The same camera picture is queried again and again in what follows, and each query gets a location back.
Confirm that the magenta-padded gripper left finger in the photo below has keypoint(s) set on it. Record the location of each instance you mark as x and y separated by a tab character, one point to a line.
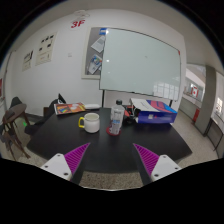
58	166

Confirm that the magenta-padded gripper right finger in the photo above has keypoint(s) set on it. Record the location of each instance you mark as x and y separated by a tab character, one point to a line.
165	167

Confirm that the clear black-capped water bottle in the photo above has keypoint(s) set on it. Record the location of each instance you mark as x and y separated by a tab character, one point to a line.
117	116

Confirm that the black office chair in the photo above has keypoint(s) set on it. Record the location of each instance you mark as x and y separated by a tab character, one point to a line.
46	115

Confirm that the blue and white paper bag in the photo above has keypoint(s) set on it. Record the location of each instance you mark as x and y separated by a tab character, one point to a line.
156	113

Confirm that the colourful printed book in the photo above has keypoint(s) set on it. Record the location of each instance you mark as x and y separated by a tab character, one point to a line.
69	108

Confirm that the white paper stack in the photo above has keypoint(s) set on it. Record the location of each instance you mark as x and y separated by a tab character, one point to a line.
92	106

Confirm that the round wooden side table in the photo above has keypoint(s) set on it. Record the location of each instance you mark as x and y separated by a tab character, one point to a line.
15	111

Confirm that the large white whiteboard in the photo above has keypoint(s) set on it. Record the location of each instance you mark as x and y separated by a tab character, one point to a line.
140	61

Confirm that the grey notice board with papers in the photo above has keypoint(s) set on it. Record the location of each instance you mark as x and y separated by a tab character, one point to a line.
91	56

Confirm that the red floor number sign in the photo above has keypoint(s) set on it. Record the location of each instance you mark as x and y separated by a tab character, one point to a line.
77	23

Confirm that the red and white wall sign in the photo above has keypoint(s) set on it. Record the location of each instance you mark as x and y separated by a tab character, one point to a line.
194	92

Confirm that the small white wall poster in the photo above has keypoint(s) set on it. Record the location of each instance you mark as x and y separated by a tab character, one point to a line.
27	60

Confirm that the large white wall poster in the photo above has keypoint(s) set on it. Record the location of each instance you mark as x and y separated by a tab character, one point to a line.
45	48

